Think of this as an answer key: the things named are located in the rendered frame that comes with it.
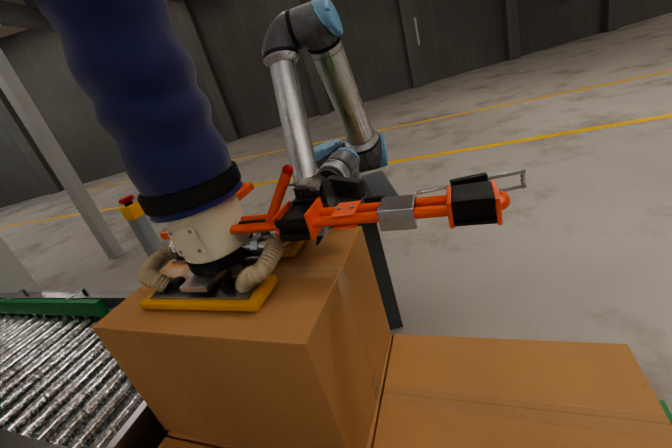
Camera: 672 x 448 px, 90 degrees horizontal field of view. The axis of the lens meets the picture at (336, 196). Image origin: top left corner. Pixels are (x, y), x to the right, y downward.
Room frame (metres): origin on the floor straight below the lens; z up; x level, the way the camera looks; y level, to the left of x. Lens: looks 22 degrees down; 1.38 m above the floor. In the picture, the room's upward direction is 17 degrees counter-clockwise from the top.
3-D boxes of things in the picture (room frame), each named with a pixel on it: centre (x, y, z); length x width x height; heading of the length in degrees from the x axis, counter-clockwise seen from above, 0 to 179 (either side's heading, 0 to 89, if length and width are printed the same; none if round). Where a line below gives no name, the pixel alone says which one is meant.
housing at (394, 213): (0.58, -0.11, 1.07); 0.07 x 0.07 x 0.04; 66
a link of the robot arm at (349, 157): (0.95, -0.04, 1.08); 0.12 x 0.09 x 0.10; 156
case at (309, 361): (0.76, 0.31, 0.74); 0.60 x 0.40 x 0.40; 65
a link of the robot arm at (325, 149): (1.49, -0.03, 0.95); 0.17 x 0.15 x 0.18; 74
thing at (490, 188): (0.52, -0.23, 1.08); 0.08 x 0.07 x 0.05; 66
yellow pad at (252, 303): (0.68, 0.36, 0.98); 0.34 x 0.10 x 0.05; 66
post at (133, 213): (1.60, 0.97, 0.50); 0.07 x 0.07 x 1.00; 66
